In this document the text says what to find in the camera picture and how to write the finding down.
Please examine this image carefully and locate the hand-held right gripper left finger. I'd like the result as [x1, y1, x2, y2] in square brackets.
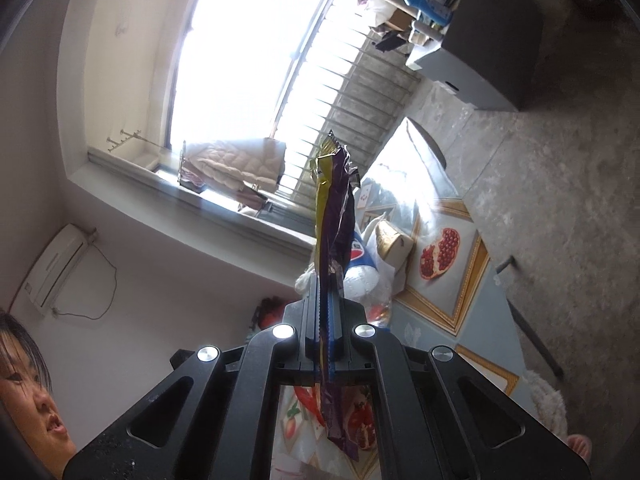
[65, 275, 322, 480]

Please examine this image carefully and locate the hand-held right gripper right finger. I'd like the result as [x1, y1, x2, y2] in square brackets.
[327, 296, 587, 480]

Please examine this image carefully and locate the clear plastic bottle blue cap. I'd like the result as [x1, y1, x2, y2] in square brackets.
[343, 229, 397, 333]

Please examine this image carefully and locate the white plastic bag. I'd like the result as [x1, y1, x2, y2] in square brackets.
[360, 217, 417, 295]

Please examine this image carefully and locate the gold snack packet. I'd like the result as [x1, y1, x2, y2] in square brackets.
[375, 220, 415, 264]

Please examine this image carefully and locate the purple yellow snack wrapper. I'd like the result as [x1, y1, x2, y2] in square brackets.
[309, 130, 379, 462]

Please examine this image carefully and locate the table with fruit tablecloth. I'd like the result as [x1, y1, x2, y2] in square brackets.
[272, 116, 524, 480]

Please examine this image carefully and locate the beige quilted jacket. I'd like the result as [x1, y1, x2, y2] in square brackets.
[181, 136, 289, 197]

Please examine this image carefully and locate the fluffy seat cushion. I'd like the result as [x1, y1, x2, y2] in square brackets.
[522, 370, 569, 442]

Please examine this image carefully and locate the metal balcony railing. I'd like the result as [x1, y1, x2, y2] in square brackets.
[270, 0, 422, 212]

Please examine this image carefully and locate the pink slipper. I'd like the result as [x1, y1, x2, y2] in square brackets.
[565, 434, 594, 467]

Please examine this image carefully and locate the person's face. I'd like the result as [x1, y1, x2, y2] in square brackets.
[0, 309, 77, 480]

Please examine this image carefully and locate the cardboard box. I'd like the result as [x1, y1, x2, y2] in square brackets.
[384, 7, 417, 34]

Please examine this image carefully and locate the white cloth bundle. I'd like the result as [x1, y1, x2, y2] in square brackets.
[364, 0, 402, 27]

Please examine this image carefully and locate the grey cabinet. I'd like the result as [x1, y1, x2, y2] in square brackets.
[404, 0, 544, 112]

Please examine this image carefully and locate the thin black air conditioner cable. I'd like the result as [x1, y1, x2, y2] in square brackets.
[54, 232, 119, 322]

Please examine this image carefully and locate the white wall air conditioner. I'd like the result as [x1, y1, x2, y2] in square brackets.
[22, 223, 92, 317]

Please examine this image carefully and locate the metal wall hook rack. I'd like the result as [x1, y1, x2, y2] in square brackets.
[106, 129, 162, 154]

